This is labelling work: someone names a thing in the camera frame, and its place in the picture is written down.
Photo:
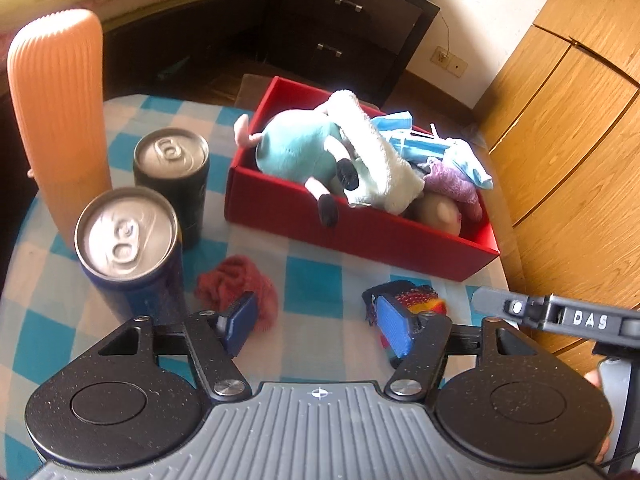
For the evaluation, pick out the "person's right hand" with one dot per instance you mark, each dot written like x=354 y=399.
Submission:
x=593 y=378

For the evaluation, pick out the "dark wooden dresser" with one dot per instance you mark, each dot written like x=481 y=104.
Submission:
x=350 y=25

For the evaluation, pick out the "black drink can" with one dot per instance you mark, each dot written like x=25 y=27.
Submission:
x=172 y=165

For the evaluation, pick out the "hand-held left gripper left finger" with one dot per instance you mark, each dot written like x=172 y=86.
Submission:
x=242 y=322

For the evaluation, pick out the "blue drink can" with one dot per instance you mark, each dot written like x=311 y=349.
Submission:
x=127 y=240

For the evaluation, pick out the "teal plush pig toy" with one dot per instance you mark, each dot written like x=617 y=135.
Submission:
x=295 y=147

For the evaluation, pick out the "pale green white towel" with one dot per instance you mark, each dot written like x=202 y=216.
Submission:
x=372 y=155

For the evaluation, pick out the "purple cloth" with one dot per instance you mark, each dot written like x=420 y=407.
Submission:
x=452 y=182

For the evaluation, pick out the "red box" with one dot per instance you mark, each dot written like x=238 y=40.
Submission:
x=380 y=237

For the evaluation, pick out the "wall outlet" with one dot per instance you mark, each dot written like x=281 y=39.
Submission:
x=450 y=61

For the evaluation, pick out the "orange ribbed vase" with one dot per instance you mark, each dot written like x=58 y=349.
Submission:
x=60 y=110

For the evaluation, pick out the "blue white checkered tablecloth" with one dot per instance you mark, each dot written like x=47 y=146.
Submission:
x=310 y=305

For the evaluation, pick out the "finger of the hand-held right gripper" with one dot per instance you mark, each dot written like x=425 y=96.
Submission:
x=505 y=305

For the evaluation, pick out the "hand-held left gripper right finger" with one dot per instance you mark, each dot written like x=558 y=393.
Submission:
x=395 y=327

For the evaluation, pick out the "light wooden wardrobe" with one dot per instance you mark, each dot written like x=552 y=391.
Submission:
x=570 y=135

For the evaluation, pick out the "red-brown knitted cloth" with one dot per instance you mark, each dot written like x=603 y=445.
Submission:
x=232 y=280

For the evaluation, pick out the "striped multicolour knit hat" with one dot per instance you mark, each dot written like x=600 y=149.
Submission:
x=425 y=300

